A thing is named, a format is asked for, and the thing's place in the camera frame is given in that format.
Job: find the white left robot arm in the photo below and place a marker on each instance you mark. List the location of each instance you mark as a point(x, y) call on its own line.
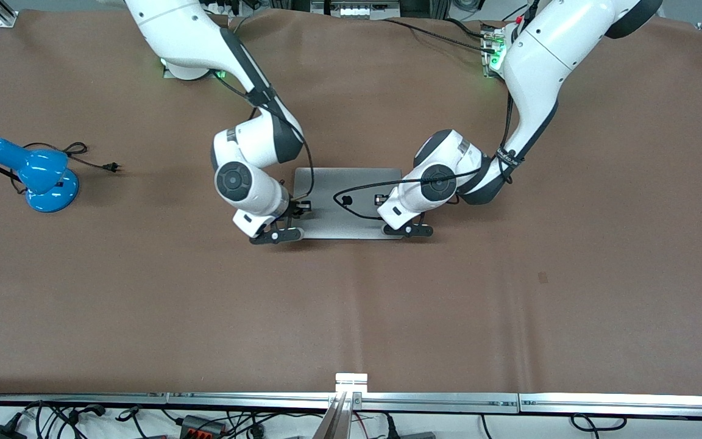
point(540, 55)

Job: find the brown table cover mat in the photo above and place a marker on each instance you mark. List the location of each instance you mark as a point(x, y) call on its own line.
point(351, 305)

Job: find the aluminium centre post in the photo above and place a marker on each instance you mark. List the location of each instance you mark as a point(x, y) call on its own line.
point(345, 402)

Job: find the blue desk lamp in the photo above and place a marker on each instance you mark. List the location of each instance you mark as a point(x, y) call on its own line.
point(40, 174)

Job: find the aluminium frame rail with light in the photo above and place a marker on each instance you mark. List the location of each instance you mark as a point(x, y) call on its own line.
point(631, 404)

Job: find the black power adapter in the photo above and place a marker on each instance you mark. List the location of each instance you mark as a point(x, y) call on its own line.
point(0, 430)

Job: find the long aluminium frame rail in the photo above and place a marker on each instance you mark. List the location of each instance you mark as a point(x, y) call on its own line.
point(436, 402)

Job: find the arm base connector board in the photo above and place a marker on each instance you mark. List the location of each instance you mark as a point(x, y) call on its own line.
point(492, 52)

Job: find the grey power strip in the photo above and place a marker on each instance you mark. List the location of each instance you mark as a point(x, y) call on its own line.
point(357, 8)

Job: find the black adapter with orange buttons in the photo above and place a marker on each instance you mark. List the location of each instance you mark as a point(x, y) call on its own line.
point(202, 425)

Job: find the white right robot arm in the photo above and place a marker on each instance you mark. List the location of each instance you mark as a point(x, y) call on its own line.
point(174, 30)

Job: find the short aluminium frame rail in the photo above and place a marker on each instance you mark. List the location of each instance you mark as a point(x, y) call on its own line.
point(64, 398)

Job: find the grey metal base plate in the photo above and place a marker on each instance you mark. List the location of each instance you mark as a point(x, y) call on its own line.
point(345, 225)

